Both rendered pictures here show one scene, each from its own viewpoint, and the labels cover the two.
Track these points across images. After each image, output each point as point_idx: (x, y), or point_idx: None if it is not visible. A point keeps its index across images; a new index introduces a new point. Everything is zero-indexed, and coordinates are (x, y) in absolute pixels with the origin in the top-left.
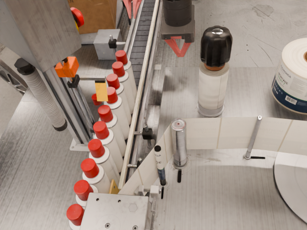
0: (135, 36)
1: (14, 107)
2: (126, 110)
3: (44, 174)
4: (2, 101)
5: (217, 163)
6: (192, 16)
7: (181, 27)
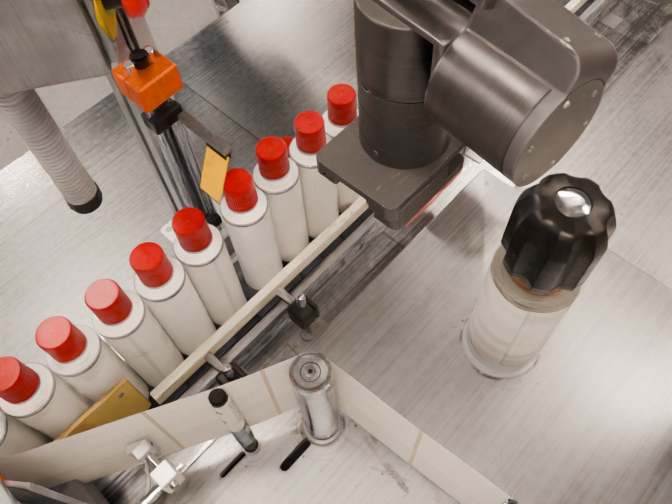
0: None
1: None
2: (288, 231)
3: (85, 250)
4: (215, 15)
5: (395, 490)
6: (438, 153)
7: (381, 170)
